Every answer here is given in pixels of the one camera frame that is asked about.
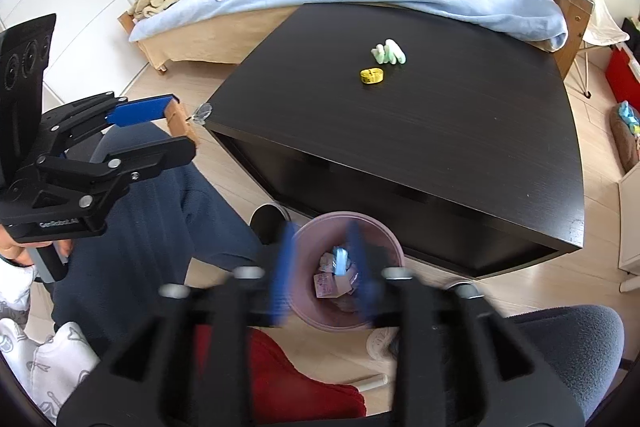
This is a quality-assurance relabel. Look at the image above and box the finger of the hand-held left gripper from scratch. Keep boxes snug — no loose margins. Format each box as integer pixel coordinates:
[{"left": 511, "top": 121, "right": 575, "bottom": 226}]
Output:
[
  {"left": 40, "top": 92, "right": 180, "bottom": 158},
  {"left": 37, "top": 138, "right": 196, "bottom": 208}
]

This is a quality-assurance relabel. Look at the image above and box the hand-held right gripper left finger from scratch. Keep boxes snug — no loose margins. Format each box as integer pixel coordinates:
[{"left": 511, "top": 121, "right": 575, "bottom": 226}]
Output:
[{"left": 57, "top": 221, "right": 297, "bottom": 427}]

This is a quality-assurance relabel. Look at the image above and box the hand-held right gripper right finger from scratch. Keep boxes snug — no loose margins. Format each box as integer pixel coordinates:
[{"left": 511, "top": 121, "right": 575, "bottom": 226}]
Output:
[{"left": 345, "top": 221, "right": 586, "bottom": 427}]

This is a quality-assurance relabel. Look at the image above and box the pink waste bin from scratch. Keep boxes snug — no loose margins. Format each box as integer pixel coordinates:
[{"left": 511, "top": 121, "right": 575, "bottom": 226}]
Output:
[{"left": 290, "top": 210, "right": 405, "bottom": 333}]

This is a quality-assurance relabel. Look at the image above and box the pink cartoon print box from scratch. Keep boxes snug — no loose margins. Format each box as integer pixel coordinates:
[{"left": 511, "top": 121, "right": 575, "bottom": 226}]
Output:
[{"left": 313, "top": 254, "right": 351, "bottom": 299}]

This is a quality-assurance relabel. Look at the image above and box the person's left hand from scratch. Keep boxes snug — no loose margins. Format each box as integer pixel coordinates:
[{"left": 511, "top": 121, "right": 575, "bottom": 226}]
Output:
[{"left": 0, "top": 227, "right": 39, "bottom": 269}]

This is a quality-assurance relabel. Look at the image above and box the dark grey slipper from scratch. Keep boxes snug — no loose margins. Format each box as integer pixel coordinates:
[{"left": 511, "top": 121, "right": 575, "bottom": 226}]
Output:
[{"left": 248, "top": 203, "right": 291, "bottom": 248}]

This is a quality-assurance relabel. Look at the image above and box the white slipper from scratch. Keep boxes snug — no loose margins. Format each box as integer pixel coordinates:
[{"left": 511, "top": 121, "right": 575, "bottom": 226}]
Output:
[{"left": 366, "top": 327, "right": 401, "bottom": 360}]

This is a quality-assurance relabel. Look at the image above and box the person's left leg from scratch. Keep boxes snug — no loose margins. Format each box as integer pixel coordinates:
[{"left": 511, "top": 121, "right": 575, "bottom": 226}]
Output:
[{"left": 50, "top": 122, "right": 273, "bottom": 355}]

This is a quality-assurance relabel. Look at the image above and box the white tube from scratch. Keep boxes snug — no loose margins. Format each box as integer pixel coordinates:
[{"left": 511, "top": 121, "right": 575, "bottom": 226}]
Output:
[{"left": 357, "top": 374, "right": 388, "bottom": 394}]

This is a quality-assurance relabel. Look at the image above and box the red cloth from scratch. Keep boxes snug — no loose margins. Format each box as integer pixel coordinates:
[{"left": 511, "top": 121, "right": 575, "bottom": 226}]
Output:
[{"left": 194, "top": 326, "right": 367, "bottom": 420}]

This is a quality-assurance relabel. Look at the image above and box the black wooden table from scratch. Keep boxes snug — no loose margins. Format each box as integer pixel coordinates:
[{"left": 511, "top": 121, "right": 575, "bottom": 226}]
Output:
[{"left": 205, "top": 2, "right": 586, "bottom": 280}]

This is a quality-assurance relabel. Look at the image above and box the white patterned garment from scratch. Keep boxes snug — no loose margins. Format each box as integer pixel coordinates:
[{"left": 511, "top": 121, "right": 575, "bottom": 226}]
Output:
[{"left": 0, "top": 257, "right": 101, "bottom": 425}]

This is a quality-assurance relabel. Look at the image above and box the dark grey fleece cloth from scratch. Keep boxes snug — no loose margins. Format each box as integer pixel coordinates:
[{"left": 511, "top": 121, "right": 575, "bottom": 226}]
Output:
[{"left": 500, "top": 304, "right": 626, "bottom": 427}]

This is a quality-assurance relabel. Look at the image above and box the brown basket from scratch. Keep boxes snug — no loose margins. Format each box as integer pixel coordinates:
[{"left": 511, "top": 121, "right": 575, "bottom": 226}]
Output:
[{"left": 609, "top": 109, "right": 640, "bottom": 175}]

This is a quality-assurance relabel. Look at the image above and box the light blue toy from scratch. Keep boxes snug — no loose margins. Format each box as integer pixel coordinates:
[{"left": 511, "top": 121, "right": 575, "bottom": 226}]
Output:
[{"left": 617, "top": 102, "right": 640, "bottom": 135}]

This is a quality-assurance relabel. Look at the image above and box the red storage box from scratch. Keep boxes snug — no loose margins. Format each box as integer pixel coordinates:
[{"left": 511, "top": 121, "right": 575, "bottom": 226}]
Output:
[{"left": 605, "top": 44, "right": 640, "bottom": 105}]

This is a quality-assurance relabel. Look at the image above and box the cream cloth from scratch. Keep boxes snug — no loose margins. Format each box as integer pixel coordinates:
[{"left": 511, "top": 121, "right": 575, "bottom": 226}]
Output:
[{"left": 570, "top": 0, "right": 632, "bottom": 50}]

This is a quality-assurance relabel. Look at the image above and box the wooden bed frame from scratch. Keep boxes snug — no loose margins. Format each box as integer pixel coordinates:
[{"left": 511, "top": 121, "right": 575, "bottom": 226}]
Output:
[{"left": 117, "top": 0, "right": 593, "bottom": 80}]

